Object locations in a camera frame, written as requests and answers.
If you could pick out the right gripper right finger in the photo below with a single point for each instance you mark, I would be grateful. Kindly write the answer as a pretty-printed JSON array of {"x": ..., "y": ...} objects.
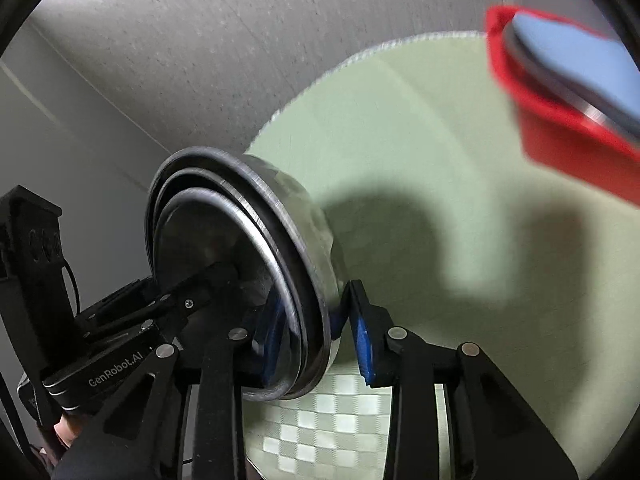
[{"x": 453, "y": 411}]

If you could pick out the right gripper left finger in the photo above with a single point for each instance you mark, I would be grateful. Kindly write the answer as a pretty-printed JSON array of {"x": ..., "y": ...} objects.
[{"x": 139, "y": 431}]

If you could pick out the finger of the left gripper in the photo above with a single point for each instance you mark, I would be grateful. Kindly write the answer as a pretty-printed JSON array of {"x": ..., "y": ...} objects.
[
  {"x": 118, "y": 305},
  {"x": 195, "y": 299}
]

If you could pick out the small steel bowl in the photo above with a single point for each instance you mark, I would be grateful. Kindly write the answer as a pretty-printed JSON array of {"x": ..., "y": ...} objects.
[{"x": 203, "y": 240}]

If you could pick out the blue plastic plate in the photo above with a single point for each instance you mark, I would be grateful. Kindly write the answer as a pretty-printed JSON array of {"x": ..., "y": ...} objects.
[{"x": 580, "y": 70}]

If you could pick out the person's left hand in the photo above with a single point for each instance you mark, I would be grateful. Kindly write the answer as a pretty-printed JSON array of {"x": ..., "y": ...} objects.
[{"x": 69, "y": 428}]

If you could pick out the green round table mat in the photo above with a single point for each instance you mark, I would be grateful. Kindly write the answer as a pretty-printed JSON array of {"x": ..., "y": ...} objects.
[{"x": 413, "y": 152}]

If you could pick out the red plastic bin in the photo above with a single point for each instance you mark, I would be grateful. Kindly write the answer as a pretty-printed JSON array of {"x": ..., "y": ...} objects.
[{"x": 556, "y": 134}]

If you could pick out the black camera box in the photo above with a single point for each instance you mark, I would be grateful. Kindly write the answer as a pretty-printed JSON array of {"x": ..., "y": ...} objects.
[{"x": 35, "y": 307}]

